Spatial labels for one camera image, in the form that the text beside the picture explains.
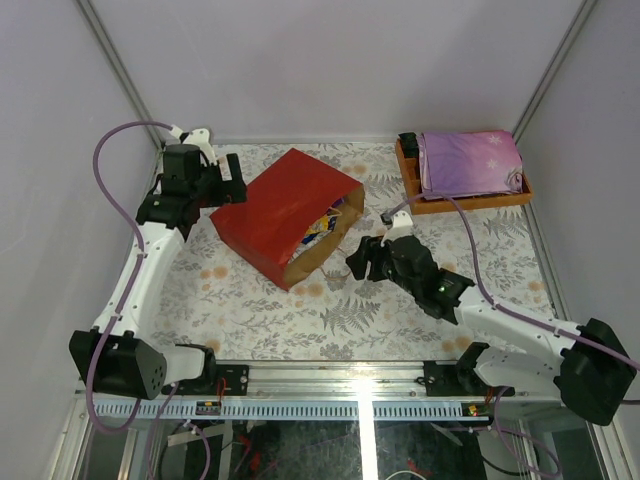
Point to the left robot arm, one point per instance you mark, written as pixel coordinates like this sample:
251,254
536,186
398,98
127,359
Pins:
119,355

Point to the red paper bag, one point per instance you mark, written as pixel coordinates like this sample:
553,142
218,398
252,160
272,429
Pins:
282,202

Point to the yellow snack packet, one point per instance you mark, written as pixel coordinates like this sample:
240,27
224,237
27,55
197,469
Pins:
323,224

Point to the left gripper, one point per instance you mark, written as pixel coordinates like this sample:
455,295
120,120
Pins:
226,182

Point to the blue chips bag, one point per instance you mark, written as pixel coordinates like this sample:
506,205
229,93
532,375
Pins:
312,237

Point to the black items in tray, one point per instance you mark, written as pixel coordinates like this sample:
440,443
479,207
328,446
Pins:
409,145

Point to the purple folded cloth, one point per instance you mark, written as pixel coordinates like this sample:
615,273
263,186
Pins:
470,164

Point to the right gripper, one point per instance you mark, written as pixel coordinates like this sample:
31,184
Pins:
371,249

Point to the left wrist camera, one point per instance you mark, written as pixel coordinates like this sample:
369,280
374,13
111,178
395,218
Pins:
200,138

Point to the aluminium rail frame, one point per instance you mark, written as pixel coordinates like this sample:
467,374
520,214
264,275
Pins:
306,390

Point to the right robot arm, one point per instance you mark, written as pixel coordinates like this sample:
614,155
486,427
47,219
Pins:
585,366

